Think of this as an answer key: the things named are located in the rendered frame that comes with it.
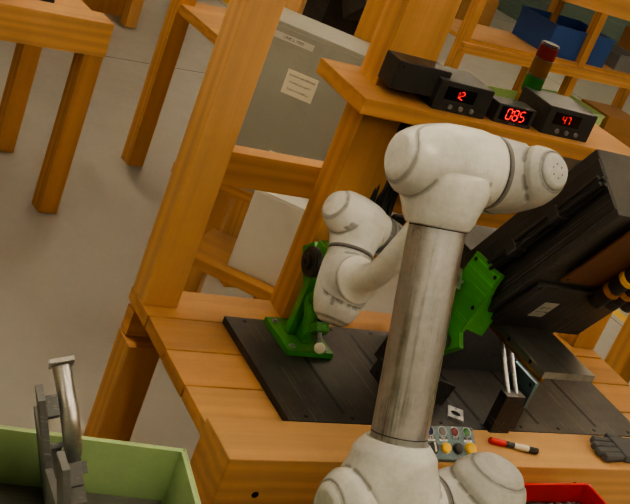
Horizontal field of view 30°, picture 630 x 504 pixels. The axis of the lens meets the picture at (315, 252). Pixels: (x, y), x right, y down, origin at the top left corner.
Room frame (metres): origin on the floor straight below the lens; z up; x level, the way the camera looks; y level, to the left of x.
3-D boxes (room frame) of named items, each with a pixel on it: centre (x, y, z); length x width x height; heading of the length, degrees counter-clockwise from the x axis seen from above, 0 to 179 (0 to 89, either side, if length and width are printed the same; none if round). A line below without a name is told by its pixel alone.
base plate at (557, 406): (2.67, -0.43, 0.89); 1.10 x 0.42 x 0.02; 124
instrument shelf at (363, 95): (2.88, -0.28, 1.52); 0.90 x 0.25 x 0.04; 124
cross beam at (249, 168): (2.97, -0.22, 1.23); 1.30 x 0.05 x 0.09; 124
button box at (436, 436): (2.31, -0.43, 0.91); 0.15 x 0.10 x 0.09; 124
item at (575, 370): (2.63, -0.55, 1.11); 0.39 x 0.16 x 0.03; 34
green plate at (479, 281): (2.57, -0.40, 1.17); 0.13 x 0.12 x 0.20; 124
